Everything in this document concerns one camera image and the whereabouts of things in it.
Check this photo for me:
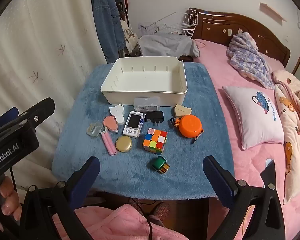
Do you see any black plug charger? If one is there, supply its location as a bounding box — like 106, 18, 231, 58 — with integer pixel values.
144, 111, 164, 124

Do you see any white plastic storage box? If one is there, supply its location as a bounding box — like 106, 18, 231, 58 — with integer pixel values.
100, 56, 188, 105

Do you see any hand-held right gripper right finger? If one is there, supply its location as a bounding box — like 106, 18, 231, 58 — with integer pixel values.
202, 155, 286, 240

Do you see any purple floral blanket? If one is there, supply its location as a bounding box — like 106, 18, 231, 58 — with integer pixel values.
226, 32, 276, 89

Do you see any round gold tin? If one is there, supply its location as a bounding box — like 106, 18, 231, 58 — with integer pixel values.
115, 136, 133, 153

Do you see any pink correction tape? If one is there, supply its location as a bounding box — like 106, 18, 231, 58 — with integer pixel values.
103, 116, 120, 134

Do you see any blue denim jacket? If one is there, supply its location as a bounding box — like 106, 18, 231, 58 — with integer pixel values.
91, 0, 121, 64

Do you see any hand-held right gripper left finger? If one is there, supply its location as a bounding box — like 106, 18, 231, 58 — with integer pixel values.
20, 156, 101, 240

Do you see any white patterned curtain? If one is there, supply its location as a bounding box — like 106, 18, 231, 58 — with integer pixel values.
0, 0, 108, 189

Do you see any small beige box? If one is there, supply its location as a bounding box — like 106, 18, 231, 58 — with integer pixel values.
174, 104, 192, 117

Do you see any white flat plastic piece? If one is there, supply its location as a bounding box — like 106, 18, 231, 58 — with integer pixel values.
109, 103, 126, 126

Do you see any blue fluffy cloth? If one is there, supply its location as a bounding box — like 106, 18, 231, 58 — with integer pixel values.
51, 62, 235, 201

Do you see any clear rectangular plastic case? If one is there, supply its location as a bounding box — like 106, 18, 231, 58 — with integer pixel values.
133, 96, 162, 112

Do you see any white cartoon pillow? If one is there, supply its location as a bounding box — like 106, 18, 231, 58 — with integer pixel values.
222, 85, 285, 151

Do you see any white wire basket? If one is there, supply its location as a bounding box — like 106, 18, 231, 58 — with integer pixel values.
181, 8, 199, 38

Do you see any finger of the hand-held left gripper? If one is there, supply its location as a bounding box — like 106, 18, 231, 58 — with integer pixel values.
18, 97, 56, 128
0, 107, 20, 131

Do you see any pink wall shelf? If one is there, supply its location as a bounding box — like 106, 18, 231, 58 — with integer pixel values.
259, 2, 288, 22

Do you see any multicoloured puzzle cube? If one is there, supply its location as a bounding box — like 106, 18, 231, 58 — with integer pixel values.
143, 127, 168, 156

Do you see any white handbag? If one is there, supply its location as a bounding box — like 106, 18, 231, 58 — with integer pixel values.
122, 28, 139, 55

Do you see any small clear plastic box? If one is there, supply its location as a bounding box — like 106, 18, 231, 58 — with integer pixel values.
86, 122, 103, 138

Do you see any pink slipper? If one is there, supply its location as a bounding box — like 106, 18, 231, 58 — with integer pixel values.
148, 202, 171, 222

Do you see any person's left hand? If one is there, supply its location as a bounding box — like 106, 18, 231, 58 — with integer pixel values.
0, 176, 23, 222

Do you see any pink bed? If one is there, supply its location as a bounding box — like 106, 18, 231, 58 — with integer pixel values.
192, 39, 300, 240

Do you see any thin black cable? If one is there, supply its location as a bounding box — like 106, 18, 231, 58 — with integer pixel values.
129, 197, 156, 240

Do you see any light grey cloth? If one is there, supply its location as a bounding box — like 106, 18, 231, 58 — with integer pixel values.
138, 33, 201, 57

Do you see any pink fleece robe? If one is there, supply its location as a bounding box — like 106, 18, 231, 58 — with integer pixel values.
52, 203, 190, 240

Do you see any bear print quilt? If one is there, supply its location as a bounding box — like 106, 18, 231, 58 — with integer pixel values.
272, 70, 300, 205

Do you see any pink cleaning pen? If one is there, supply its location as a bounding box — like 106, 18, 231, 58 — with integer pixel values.
101, 127, 118, 156

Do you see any white handheld screen device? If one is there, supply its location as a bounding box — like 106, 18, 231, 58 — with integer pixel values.
122, 111, 144, 139

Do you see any white wire rack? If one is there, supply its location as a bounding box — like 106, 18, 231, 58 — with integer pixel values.
138, 12, 190, 35

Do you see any dark wooden headboard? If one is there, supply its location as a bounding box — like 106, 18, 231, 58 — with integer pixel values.
192, 8, 291, 68

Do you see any green and gold cube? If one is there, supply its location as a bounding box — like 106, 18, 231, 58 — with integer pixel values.
151, 156, 171, 174

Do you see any orange round case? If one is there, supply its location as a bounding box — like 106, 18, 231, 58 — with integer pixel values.
170, 115, 206, 145

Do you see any dark wooden nightstand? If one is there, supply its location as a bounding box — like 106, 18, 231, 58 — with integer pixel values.
174, 54, 194, 63

